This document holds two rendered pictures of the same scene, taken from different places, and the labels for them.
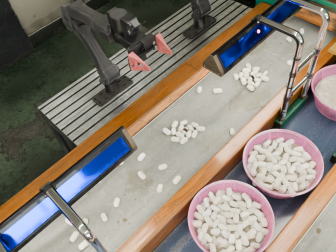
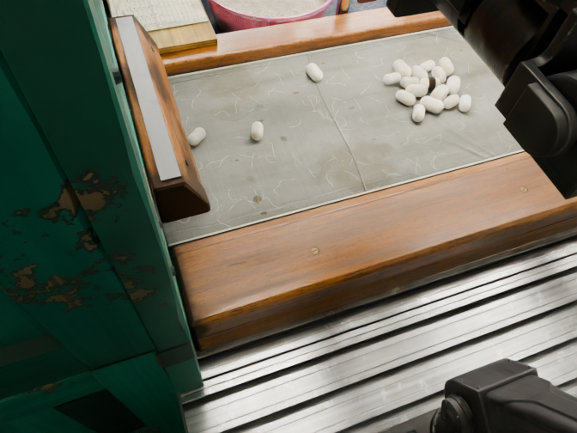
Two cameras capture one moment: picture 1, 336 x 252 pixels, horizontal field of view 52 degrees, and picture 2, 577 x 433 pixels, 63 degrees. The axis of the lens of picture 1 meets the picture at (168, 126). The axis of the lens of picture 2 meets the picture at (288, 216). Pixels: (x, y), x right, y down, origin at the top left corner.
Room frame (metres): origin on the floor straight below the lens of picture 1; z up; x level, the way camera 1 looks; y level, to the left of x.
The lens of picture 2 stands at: (1.66, -0.47, 1.27)
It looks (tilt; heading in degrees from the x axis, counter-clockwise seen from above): 57 degrees down; 190
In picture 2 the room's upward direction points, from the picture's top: 9 degrees clockwise
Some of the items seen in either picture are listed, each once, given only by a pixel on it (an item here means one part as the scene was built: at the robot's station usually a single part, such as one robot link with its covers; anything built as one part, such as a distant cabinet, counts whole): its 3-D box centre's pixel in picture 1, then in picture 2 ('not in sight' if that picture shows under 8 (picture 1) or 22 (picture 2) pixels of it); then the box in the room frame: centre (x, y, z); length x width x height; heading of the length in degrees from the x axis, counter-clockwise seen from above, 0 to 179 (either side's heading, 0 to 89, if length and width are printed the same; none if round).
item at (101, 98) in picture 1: (111, 85); not in sight; (1.15, 0.22, 0.71); 0.20 x 0.07 x 0.08; 127
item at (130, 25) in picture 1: (133, 32); not in sight; (0.93, 0.06, 1.13); 0.07 x 0.06 x 0.11; 127
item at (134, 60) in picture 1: (143, 60); not in sight; (0.86, 0.04, 1.07); 0.09 x 0.07 x 0.07; 37
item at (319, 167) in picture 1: (280, 166); not in sight; (0.59, -0.37, 0.72); 0.27 x 0.27 x 0.10
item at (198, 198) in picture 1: (229, 223); not in sight; (0.42, -0.14, 0.72); 0.27 x 0.27 x 0.10
